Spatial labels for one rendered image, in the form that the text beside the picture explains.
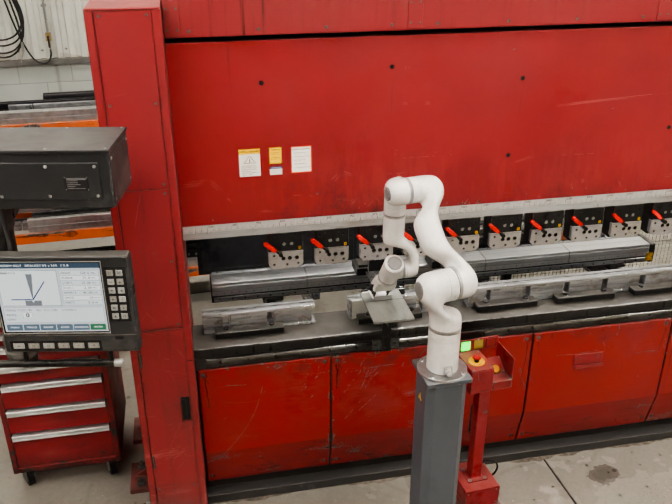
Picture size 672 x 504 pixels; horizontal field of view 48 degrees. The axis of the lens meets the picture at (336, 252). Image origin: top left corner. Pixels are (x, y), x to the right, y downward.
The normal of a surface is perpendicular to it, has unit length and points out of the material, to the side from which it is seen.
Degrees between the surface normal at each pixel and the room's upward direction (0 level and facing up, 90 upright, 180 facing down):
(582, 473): 0
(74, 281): 90
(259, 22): 90
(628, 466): 0
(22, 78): 90
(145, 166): 90
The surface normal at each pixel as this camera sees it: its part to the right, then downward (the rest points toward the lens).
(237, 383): 0.20, 0.43
